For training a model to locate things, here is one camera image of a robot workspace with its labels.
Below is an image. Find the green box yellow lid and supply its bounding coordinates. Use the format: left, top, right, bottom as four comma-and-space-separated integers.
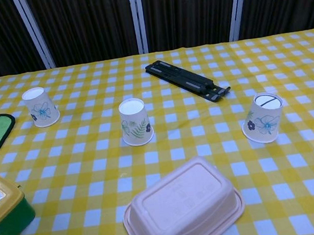
0, 170, 39, 235

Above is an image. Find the yellow white checkered tablecloth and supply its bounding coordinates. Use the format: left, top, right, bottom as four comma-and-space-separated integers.
0, 27, 314, 235

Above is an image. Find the blue-flower paper cup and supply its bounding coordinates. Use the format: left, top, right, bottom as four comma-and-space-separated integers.
237, 89, 289, 146

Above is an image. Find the white paper cup blue flower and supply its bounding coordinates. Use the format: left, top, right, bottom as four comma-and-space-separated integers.
20, 85, 62, 130

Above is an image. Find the white partition post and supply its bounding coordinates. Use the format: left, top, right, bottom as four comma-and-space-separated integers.
129, 0, 150, 55
224, 0, 256, 42
12, 0, 56, 73

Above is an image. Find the black folding stand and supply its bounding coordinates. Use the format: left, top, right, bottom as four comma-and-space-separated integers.
144, 52, 233, 111

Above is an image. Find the white paper cup fern print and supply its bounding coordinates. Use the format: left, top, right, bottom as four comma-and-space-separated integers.
117, 96, 156, 149

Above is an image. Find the beige takeout container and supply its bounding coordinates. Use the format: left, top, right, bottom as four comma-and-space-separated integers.
116, 150, 249, 235

